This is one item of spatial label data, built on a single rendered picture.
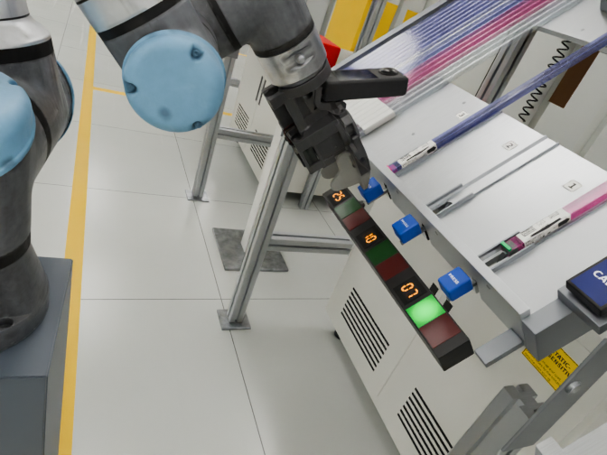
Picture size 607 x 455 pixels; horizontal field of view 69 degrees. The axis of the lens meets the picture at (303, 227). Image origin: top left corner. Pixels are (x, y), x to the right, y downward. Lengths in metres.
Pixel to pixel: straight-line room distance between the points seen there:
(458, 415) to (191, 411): 0.60
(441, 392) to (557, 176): 0.58
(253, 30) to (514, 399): 0.47
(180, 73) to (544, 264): 0.41
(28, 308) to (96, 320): 0.81
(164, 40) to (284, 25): 0.18
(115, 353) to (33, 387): 0.74
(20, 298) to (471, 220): 0.51
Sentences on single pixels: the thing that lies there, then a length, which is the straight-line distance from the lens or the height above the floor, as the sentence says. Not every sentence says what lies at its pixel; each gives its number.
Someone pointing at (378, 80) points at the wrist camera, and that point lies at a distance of 0.58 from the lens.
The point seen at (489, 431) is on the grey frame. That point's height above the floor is 0.58.
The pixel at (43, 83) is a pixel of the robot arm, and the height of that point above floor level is 0.76.
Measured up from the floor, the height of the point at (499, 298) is 0.72.
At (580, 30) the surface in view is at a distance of 0.89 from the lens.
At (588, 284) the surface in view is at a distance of 0.48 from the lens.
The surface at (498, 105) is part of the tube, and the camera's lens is 0.74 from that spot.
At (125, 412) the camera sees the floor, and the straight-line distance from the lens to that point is 1.14.
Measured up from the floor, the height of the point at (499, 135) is 0.83.
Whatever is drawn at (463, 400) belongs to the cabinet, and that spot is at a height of 0.32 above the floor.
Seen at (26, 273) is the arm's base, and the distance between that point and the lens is 0.51.
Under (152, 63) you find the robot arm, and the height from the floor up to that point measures 0.85.
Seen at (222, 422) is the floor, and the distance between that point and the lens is 1.15.
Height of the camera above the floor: 0.94
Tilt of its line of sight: 29 degrees down
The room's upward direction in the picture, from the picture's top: 21 degrees clockwise
